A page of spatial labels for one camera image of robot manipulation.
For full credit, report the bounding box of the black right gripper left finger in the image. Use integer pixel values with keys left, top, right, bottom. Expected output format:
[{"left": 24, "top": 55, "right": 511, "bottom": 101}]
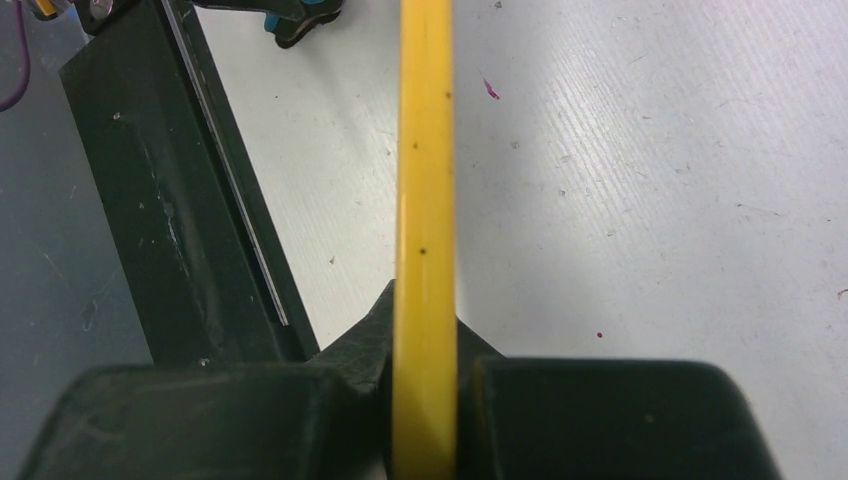
[{"left": 20, "top": 285, "right": 394, "bottom": 479}]

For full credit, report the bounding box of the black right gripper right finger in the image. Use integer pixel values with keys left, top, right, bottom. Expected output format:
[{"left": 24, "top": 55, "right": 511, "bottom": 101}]
[{"left": 458, "top": 326, "right": 780, "bottom": 479}]

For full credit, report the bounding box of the yellow framed whiteboard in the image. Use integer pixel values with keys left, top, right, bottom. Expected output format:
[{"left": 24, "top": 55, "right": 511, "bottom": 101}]
[{"left": 391, "top": 0, "right": 458, "bottom": 479}]

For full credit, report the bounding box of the blue whiteboard eraser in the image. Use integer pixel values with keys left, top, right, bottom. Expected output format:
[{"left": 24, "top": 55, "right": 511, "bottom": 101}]
[{"left": 263, "top": 0, "right": 345, "bottom": 49}]

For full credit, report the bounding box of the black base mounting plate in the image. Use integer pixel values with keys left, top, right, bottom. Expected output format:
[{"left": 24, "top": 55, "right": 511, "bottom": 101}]
[{"left": 60, "top": 1, "right": 319, "bottom": 366}]

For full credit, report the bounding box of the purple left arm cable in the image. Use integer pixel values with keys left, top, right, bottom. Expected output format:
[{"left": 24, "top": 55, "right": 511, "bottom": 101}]
[{"left": 0, "top": 0, "right": 32, "bottom": 114}]

